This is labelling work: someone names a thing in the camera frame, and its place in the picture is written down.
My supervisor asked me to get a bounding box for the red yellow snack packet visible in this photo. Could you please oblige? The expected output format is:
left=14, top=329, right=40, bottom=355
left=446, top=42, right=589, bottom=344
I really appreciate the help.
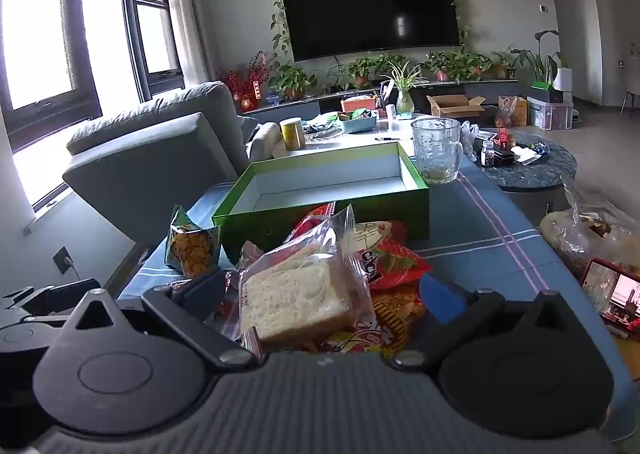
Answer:
left=305, top=284, right=427, bottom=362

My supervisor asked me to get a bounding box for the red flower ornament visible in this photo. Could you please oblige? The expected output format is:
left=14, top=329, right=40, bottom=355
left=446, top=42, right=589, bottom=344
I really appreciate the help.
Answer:
left=218, top=51, right=274, bottom=111

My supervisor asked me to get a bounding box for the large dark-framed window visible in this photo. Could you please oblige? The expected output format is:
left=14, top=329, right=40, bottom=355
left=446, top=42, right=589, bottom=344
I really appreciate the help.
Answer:
left=0, top=0, right=104, bottom=151

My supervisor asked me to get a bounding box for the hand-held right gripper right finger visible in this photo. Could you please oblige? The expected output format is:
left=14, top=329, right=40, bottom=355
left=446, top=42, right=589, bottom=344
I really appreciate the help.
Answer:
left=390, top=273, right=590, bottom=371

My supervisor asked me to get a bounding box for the clear storage bin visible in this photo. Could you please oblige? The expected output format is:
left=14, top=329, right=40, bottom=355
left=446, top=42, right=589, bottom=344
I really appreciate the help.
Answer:
left=527, top=97, right=575, bottom=131

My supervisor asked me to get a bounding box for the narrow dark-framed window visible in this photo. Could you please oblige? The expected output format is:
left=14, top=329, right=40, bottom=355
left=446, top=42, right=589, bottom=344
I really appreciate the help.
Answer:
left=119, top=0, right=184, bottom=103

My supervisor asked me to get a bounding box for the dark round table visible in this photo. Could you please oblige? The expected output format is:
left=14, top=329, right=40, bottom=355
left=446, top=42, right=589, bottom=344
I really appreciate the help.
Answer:
left=481, top=131, right=579, bottom=193

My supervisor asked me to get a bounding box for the black box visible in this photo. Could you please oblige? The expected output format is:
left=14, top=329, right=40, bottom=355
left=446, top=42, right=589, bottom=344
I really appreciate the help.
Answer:
left=529, top=87, right=574, bottom=106

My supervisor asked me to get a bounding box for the red striped snack packet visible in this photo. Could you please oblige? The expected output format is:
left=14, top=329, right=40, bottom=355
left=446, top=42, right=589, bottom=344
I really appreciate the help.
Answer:
left=284, top=203, right=337, bottom=244

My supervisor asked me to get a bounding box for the sliced bread packet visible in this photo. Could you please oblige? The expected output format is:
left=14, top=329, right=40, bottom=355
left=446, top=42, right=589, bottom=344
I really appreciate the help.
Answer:
left=234, top=204, right=376, bottom=360

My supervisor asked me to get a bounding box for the green cardboard box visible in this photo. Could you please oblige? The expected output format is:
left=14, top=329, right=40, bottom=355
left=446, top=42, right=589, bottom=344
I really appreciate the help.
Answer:
left=212, top=141, right=431, bottom=265

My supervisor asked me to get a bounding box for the spider plant in glass vase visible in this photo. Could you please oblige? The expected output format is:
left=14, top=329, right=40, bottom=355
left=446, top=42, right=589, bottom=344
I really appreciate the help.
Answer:
left=381, top=60, right=427, bottom=115

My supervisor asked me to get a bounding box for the tall plant in white planter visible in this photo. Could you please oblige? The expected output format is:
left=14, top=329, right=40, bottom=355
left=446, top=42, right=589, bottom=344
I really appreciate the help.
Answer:
left=511, top=29, right=574, bottom=92

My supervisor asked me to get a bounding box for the plate with wrappers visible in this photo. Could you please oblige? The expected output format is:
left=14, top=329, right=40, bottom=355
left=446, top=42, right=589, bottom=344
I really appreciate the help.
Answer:
left=304, top=123, right=344, bottom=143

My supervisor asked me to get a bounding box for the large red snack packet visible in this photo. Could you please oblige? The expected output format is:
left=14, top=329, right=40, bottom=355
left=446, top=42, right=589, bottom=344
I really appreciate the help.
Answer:
left=350, top=221, right=434, bottom=291

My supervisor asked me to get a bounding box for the white cushion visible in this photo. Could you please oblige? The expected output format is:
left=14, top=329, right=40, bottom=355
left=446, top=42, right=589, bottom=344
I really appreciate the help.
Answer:
left=247, top=121, right=282, bottom=163

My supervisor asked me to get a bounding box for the clear plastic bag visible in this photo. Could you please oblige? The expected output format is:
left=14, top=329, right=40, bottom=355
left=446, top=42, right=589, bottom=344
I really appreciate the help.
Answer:
left=459, top=120, right=484, bottom=163

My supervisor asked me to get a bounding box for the glass mug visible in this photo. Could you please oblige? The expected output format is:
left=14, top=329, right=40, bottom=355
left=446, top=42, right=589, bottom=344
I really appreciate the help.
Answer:
left=410, top=117, right=465, bottom=185

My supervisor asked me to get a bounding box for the beige curtain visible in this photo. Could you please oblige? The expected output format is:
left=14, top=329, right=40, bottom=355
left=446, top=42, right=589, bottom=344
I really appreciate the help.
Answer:
left=162, top=0, right=212, bottom=86

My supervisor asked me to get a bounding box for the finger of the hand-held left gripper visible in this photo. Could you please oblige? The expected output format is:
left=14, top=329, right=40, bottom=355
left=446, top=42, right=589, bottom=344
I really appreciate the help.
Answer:
left=0, top=278, right=103, bottom=330

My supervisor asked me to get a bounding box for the phone in red case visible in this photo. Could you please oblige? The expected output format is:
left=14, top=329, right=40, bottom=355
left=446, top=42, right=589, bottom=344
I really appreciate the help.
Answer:
left=579, top=257, right=640, bottom=336

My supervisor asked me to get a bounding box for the blue tray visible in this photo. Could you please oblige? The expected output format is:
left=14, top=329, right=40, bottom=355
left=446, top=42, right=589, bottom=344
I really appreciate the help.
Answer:
left=340, top=112, right=379, bottom=134

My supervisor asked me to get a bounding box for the green chips packet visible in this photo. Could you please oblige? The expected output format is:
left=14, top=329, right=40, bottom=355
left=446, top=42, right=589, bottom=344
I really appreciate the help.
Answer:
left=165, top=205, right=222, bottom=280

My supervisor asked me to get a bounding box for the open cardboard box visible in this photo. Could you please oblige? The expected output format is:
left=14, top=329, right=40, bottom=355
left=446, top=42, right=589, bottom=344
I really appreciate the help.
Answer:
left=426, top=94, right=486, bottom=119

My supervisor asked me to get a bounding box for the orange box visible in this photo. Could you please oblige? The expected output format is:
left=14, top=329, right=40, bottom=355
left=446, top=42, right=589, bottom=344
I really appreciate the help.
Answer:
left=341, top=95, right=379, bottom=114

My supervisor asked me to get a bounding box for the grey armchair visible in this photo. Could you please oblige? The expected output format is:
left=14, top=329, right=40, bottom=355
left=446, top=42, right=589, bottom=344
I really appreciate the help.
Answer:
left=62, top=81, right=252, bottom=246

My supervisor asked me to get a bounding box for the black wall socket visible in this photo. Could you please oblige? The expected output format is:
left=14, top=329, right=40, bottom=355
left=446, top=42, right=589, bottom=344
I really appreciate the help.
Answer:
left=52, top=246, right=77, bottom=276

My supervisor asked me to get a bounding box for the yellow bag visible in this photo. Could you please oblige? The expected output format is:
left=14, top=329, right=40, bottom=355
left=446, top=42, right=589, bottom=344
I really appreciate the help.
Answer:
left=498, top=95, right=529, bottom=128

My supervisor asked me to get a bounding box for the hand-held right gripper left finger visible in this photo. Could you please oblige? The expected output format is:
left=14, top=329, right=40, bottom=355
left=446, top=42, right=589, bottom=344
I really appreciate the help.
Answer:
left=52, top=268, right=258, bottom=372

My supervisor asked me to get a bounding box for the plastic bag of bread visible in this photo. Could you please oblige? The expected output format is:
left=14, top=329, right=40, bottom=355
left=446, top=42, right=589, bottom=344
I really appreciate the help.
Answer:
left=539, top=178, right=640, bottom=281

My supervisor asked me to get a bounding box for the black wall television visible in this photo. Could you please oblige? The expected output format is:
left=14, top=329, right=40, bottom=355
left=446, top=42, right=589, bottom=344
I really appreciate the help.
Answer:
left=286, top=0, right=462, bottom=63

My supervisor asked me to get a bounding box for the yellow can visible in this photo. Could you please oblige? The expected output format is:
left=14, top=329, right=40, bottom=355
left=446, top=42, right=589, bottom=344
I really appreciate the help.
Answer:
left=279, top=117, right=307, bottom=151

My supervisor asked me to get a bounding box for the green ivy vine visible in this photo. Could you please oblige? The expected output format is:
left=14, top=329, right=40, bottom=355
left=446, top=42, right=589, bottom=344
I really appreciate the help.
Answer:
left=269, top=0, right=472, bottom=60

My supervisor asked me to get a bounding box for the white round table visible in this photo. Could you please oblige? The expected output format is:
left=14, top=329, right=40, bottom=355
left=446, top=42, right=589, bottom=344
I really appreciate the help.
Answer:
left=270, top=110, right=427, bottom=161

